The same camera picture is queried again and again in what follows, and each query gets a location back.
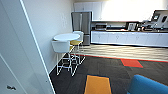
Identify yellow bar stool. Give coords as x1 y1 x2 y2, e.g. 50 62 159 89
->
68 39 87 66

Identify stainless steel fridge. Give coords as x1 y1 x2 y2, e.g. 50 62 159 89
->
71 11 93 47

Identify white round table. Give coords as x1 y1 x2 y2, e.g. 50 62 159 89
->
52 32 82 43

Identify dark microwave oven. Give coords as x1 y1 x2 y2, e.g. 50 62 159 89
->
95 22 109 32

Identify white kitchen base cabinets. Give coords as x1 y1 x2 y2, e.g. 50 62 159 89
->
90 30 168 49

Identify white wardrobe door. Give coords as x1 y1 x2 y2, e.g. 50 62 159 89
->
0 0 56 94

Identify blue sofa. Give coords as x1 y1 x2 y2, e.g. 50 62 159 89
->
126 73 168 94

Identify white wardrobe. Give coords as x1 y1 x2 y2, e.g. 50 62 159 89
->
0 0 56 94

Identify small metal wardrobe fitting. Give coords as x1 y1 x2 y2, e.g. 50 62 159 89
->
6 84 17 91

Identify white wire drying rack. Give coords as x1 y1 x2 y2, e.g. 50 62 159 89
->
55 51 80 77

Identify white wall switch plate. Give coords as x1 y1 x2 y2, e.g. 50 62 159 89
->
60 12 67 28

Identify white kitchen wall cabinets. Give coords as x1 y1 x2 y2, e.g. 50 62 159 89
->
73 1 158 23

